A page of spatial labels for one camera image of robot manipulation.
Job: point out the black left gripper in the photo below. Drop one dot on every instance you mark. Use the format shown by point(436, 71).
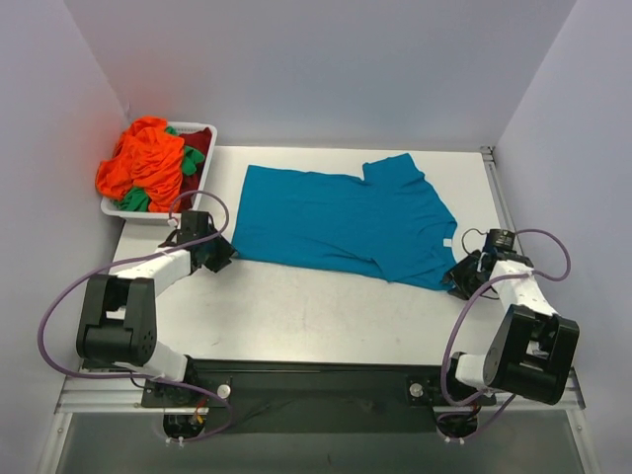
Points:
point(217, 254)

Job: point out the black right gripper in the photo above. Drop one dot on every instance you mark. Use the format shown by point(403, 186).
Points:
point(464, 276)

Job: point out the blue t shirt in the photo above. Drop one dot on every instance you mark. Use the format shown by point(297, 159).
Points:
point(388, 224)

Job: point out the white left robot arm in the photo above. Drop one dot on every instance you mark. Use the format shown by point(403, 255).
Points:
point(118, 323)

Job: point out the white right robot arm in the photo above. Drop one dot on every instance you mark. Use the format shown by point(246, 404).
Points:
point(461, 380)

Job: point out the green t shirt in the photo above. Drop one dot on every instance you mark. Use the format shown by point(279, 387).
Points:
point(137, 200)

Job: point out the orange t shirt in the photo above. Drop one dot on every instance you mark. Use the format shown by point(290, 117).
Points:
point(147, 156)

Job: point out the dark red t shirt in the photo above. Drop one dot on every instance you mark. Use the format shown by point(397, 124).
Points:
point(196, 146)

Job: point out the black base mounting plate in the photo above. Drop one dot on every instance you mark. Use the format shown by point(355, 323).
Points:
point(301, 398)

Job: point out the aluminium frame rail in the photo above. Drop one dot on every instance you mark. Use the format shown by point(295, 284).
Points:
point(531, 356)

